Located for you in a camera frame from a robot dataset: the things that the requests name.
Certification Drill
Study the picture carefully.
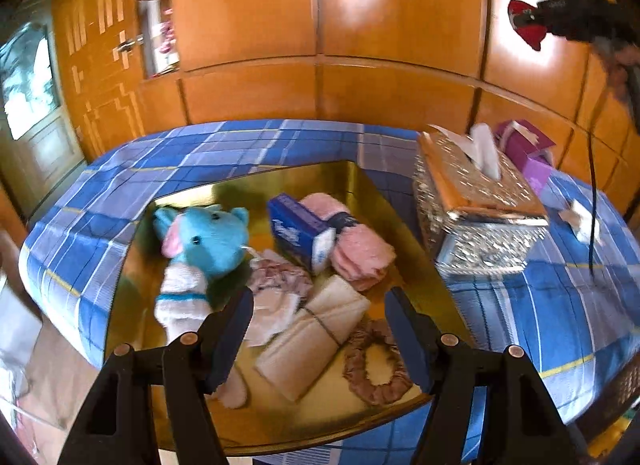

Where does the metal door handle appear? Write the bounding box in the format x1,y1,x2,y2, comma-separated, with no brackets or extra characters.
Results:
114,30,146,63

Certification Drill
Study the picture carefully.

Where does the black strap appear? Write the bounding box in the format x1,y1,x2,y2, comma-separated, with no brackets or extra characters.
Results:
585,85,601,276

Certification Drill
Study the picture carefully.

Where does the blue tissue pack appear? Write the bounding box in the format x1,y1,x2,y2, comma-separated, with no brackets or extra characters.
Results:
266,193,337,276

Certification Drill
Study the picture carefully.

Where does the white facial tissue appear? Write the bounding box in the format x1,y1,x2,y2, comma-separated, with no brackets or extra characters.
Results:
469,123,502,180

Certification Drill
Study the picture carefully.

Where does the purple cardboard box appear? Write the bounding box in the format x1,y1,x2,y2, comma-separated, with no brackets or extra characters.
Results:
494,119,557,196

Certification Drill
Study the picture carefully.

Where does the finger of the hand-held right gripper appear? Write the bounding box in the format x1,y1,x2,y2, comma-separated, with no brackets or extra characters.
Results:
515,0,557,38

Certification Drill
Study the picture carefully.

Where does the blue plaid bed sheet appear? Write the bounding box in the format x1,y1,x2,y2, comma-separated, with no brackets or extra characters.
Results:
20,119,640,461

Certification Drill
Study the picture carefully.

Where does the red fabric bow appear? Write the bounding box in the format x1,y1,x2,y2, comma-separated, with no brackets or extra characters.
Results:
506,0,551,52

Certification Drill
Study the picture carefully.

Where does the brown satin scrunchie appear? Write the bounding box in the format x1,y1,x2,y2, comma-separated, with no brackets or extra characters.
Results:
342,319,418,406

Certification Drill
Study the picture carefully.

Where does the blue plush elephant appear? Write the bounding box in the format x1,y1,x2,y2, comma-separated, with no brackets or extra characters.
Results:
152,204,251,408

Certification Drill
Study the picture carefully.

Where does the beige folded towel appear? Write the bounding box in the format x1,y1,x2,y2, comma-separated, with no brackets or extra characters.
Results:
254,275,372,402

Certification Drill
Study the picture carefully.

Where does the pink dishcloth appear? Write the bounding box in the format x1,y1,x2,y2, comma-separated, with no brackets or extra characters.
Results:
299,193,397,293

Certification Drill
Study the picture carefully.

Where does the wooden door with window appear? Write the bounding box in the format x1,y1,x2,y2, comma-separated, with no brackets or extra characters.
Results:
0,20,86,216

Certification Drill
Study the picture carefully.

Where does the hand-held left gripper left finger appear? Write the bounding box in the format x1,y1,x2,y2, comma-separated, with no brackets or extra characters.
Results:
57,287,256,465

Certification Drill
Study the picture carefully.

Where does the pink ruffled scrunchie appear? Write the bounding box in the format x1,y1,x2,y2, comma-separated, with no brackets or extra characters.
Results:
247,249,315,303

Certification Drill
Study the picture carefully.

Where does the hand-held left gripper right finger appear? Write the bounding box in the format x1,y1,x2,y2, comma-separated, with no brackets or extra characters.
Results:
384,287,591,465

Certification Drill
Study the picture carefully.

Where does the gold tray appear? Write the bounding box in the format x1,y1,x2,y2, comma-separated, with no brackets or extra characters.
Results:
102,160,476,458

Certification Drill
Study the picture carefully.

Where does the silver ornate tissue box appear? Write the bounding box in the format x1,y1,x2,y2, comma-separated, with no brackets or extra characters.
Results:
412,125,551,276

